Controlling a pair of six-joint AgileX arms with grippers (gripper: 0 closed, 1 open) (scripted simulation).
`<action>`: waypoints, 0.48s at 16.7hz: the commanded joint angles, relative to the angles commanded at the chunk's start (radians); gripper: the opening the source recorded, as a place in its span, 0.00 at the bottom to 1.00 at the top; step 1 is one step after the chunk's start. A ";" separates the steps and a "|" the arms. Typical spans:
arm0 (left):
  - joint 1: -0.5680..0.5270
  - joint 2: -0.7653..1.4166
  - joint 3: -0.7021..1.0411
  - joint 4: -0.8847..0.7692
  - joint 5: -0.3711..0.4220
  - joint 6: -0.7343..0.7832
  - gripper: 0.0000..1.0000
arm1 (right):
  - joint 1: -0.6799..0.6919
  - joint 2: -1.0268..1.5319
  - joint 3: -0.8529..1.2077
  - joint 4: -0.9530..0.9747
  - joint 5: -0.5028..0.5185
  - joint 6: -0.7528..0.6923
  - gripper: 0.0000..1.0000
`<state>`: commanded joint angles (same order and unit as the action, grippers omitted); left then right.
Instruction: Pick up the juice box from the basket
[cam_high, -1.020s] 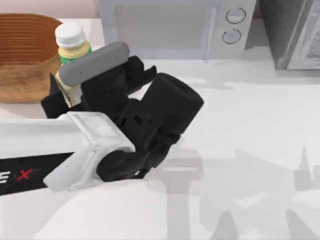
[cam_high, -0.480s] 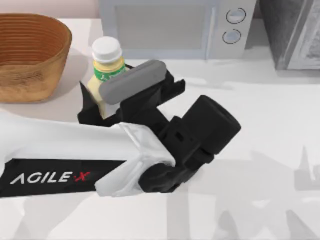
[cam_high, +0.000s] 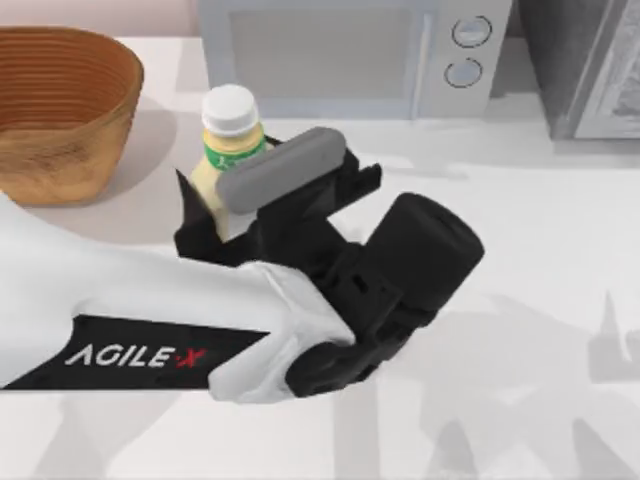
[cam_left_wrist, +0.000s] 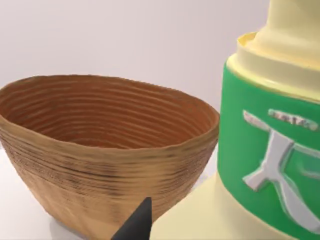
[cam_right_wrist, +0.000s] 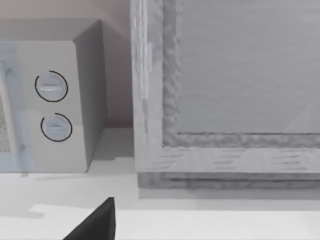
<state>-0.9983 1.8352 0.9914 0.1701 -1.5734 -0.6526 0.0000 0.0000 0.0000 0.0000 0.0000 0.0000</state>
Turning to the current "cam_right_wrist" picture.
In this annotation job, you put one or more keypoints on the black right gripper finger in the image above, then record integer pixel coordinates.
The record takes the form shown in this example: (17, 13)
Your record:
(100, 222)

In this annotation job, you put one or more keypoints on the pale microwave knob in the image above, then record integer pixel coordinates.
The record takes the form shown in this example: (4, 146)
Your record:
(56, 127)
(51, 85)

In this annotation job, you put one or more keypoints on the grey cabinet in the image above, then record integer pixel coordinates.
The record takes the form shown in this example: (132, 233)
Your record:
(225, 100)

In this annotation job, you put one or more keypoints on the pale microwave oven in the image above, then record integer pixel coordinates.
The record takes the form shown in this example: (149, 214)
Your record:
(50, 50)

